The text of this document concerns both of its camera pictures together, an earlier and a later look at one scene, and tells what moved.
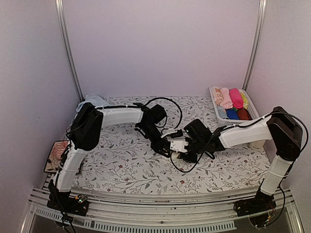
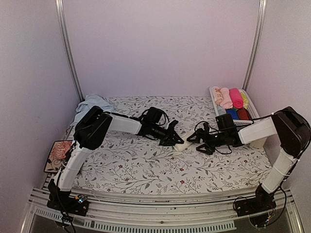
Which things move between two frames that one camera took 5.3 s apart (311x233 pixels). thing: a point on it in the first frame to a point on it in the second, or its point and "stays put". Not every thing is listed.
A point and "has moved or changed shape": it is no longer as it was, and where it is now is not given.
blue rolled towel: [232, 114] stays put
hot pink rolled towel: [237, 99] stays put
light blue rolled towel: [222, 112] stays put
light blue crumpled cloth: [94, 99] stays put
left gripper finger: [164, 150] to [171, 140]
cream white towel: [174, 155] has moved or changed shape
